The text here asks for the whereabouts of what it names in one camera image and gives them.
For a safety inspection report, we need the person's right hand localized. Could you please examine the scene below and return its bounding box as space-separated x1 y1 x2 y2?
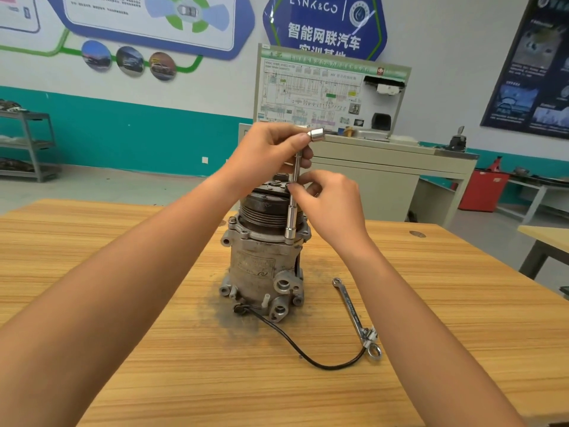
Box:
286 168 375 263

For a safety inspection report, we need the person's left hand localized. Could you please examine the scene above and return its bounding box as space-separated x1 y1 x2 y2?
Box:
213 122 314 203

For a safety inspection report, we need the silver L-shaped socket wrench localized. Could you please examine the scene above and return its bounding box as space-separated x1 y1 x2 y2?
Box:
286 127 325 241

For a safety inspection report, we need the grey metal compressor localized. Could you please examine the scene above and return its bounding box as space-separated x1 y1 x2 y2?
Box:
219 182 367 371

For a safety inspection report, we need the silver combination wrench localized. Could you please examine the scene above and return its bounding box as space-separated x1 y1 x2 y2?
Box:
331 277 382 359

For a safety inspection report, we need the person's left forearm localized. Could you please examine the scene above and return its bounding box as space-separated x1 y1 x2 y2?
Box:
0 168 241 427

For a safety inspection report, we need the person's right forearm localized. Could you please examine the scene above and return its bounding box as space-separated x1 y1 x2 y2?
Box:
347 240 528 427

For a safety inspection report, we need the beige workbench cabinet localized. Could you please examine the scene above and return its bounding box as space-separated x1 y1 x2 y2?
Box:
237 122 480 226

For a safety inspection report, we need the white wiring display board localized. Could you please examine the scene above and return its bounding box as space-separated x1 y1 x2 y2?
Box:
254 43 413 139

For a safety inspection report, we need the small black device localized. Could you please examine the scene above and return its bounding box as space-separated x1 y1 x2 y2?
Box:
446 126 469 152

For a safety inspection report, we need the red cabinet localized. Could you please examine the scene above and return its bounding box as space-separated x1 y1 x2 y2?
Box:
459 168 512 214

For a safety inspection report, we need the blue rounded infographic panel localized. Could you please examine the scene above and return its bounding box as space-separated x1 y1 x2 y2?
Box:
44 0 256 61

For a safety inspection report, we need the wooden side table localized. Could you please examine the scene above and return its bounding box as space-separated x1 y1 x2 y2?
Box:
517 225 569 281

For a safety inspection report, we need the grey metal shelf cart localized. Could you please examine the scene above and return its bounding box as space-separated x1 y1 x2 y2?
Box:
0 99 59 183

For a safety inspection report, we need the round photo wall decal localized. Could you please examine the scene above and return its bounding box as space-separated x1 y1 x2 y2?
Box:
81 40 113 73
116 46 146 78
148 51 178 82

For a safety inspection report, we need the blue hexagon wall sign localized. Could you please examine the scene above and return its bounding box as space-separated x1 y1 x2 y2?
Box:
262 0 389 61

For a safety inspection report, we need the dark wall poster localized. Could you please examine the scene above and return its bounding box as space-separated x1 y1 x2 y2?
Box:
480 0 569 141

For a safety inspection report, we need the white infographic wall panel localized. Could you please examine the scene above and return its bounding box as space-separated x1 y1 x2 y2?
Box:
0 0 42 34

